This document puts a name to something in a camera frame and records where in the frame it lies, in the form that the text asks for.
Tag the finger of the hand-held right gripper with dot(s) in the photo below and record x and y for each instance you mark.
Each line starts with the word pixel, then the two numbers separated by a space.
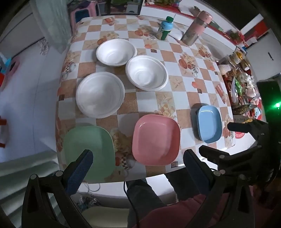
pixel 213 154
pixel 241 126

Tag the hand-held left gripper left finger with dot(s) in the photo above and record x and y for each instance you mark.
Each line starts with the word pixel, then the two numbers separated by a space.
pixel 80 171

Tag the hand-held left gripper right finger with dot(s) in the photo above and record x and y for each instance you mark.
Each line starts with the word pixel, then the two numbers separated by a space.
pixel 195 171

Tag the blue plastic plate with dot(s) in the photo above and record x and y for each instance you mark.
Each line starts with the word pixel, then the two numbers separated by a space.
pixel 208 122

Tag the green plastic plate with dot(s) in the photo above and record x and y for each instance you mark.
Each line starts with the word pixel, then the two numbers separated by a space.
pixel 92 140

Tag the dark red garment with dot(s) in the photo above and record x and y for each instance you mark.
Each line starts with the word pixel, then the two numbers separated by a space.
pixel 175 214

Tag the pink plastic plate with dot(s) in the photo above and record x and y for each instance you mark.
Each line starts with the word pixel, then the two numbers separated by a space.
pixel 154 140

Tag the pale green ribbed cover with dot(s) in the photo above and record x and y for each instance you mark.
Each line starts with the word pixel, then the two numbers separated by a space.
pixel 22 166

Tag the dark trousers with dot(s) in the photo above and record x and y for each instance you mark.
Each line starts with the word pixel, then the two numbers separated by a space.
pixel 142 197

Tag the green plant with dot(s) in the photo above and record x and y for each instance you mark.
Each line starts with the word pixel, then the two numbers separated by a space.
pixel 235 34

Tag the checked printed tablecloth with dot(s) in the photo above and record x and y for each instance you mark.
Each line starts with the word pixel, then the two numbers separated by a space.
pixel 144 100

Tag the red plastic stool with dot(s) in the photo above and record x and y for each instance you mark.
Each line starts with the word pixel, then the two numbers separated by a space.
pixel 2 121

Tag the pink steel thermos flask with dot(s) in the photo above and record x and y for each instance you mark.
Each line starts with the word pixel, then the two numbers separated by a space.
pixel 194 29

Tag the white folded cloth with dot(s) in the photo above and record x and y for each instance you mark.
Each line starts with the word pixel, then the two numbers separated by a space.
pixel 177 34

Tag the red plastic box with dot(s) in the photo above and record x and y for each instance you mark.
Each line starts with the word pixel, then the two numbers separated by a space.
pixel 1 80

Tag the pink plastic basin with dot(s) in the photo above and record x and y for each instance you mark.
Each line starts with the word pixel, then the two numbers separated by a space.
pixel 13 68

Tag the green capped drink bottle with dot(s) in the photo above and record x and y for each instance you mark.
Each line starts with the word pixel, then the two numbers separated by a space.
pixel 164 28

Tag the white cabinet with red top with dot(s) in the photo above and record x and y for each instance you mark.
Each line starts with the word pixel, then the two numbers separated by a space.
pixel 151 11

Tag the sheer pale curtain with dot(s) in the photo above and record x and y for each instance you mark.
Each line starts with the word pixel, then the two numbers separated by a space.
pixel 54 26

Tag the pink plastic stool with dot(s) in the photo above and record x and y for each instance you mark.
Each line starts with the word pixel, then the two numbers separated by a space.
pixel 84 8

